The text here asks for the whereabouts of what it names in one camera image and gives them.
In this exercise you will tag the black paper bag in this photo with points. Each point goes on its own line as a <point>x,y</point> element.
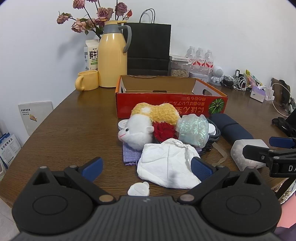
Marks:
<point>148,46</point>

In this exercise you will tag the black charger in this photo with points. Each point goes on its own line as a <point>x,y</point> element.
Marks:
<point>239,73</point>

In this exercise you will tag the white plastic container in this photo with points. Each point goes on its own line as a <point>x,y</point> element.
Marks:
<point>237,153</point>

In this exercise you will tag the yellow thermos jug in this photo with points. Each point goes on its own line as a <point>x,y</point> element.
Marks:
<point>112,60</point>

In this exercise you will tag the navy umbrella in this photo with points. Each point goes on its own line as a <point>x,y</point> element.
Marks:
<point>231,128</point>

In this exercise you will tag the white cloth pouch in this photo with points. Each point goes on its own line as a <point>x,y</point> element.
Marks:
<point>161,164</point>

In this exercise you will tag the white ribbed cap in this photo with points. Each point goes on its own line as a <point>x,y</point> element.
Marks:
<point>211,129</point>

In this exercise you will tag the white milk carton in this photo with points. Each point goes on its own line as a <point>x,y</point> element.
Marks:
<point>91,58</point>

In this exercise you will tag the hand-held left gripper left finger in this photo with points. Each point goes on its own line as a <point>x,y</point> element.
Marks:
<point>93,167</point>

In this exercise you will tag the small lavender tub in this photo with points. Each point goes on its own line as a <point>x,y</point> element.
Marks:
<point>198,75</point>

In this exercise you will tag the red knitted flower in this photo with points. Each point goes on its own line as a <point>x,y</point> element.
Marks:
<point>163,131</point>

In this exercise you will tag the iridescent plastic bag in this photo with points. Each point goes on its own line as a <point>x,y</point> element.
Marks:
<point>192,131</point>

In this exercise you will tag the yellow mug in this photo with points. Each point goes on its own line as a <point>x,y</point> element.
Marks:
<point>89,81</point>

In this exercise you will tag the white plush toy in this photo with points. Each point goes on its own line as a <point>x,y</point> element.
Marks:
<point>136,133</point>

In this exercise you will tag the white round lid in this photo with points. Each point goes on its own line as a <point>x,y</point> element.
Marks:
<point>121,125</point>

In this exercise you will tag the white board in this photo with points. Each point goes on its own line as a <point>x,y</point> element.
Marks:
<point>34,117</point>

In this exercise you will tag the clear jar of seeds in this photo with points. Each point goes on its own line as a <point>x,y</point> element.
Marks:
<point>179,70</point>

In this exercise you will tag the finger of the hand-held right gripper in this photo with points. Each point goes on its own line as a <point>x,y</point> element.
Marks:
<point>281,142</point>
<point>255,152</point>

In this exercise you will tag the purple knitted cloth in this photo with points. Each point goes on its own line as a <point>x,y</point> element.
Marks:
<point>129,155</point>

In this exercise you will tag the colourful snack packets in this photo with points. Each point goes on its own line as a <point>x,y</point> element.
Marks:
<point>253,78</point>

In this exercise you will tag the small white heart lid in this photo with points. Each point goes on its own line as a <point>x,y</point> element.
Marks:
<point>138,190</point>

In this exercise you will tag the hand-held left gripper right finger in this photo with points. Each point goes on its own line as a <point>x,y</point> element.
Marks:
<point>201,168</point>

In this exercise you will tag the brown stand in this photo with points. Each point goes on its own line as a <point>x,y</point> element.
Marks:
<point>281,90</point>

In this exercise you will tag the white charger dock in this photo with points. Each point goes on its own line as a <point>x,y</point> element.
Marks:
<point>268,95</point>

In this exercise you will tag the white flat box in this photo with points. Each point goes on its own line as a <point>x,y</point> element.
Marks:
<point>179,58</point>

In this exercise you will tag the red cardboard box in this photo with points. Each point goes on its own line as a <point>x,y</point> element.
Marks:
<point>143,102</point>

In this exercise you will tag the person's clothed leg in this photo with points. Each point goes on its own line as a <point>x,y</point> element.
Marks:
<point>290,208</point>

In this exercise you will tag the dried pink rose bouquet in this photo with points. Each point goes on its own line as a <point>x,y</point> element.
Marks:
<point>103,12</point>

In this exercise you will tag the white robot toy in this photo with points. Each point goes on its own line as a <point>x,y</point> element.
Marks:
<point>217,71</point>

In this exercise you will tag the purple tissue box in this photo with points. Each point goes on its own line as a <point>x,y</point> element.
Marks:
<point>257,93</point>

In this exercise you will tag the blue pamphlet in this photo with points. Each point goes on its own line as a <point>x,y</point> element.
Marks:
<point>9,148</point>

